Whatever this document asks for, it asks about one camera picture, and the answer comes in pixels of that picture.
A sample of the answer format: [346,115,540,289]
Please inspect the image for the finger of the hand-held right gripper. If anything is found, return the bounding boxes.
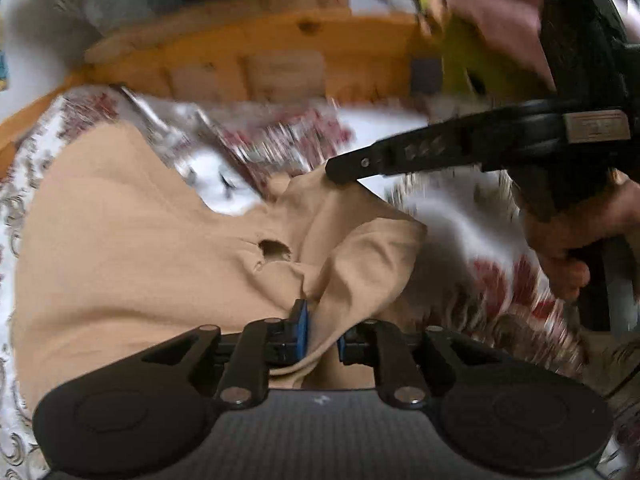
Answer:
[325,110,483,184]

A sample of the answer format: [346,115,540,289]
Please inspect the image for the person's right hand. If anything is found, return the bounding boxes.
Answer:
[520,172,640,302]

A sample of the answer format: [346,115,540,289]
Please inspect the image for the yellow green cloth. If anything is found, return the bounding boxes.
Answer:
[412,0,553,107]

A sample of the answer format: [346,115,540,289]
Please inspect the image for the tan hooded jacket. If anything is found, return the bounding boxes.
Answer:
[12,122,428,411]

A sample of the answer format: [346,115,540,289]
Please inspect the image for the pink cloth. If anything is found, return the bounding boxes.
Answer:
[430,0,568,78]

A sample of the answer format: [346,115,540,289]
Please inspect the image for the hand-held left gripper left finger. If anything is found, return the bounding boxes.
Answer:
[140,299,311,406]

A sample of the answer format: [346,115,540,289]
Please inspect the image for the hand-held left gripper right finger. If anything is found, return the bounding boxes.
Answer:
[337,319,481,406]

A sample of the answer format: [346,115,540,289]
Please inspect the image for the floral satin bedsheet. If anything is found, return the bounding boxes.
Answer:
[0,82,640,480]

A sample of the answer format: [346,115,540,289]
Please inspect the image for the wooden bed frame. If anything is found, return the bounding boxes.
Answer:
[0,0,441,161]

